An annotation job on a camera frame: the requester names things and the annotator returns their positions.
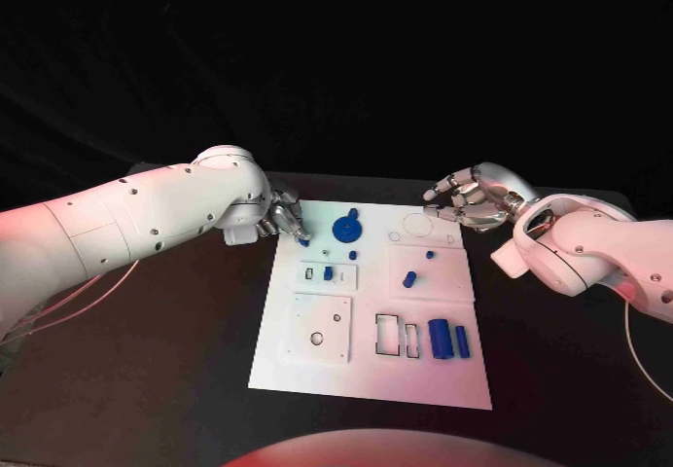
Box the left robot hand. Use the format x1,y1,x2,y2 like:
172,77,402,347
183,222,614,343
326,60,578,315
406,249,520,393
254,188,313,241

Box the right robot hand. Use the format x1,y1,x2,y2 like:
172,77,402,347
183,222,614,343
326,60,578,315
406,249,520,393
421,162,543,234

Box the white task board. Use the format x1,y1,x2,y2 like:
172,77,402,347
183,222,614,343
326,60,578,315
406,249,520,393
246,198,494,412

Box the blue gear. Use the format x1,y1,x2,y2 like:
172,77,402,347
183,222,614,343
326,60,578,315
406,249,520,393
331,207,365,244

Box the thick blue cylinder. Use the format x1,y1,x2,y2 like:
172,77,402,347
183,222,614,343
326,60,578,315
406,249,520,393
427,318,455,361

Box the thin long blue cylinder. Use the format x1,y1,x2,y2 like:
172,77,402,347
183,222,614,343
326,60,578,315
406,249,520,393
454,325,473,359

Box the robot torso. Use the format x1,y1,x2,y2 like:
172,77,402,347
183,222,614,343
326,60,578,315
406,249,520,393
221,427,569,467

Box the white cable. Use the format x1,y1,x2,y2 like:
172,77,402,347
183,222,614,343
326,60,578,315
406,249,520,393
0,259,141,346
623,296,673,403
0,273,105,340

